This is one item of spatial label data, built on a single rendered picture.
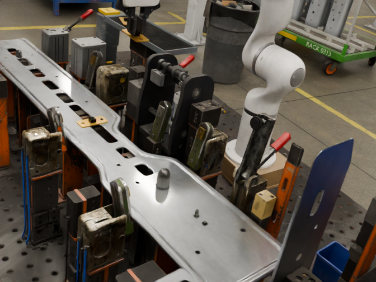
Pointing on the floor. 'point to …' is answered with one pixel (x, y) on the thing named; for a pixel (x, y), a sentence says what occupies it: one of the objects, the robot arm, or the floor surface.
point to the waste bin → (227, 37)
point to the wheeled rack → (332, 42)
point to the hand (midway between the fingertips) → (136, 25)
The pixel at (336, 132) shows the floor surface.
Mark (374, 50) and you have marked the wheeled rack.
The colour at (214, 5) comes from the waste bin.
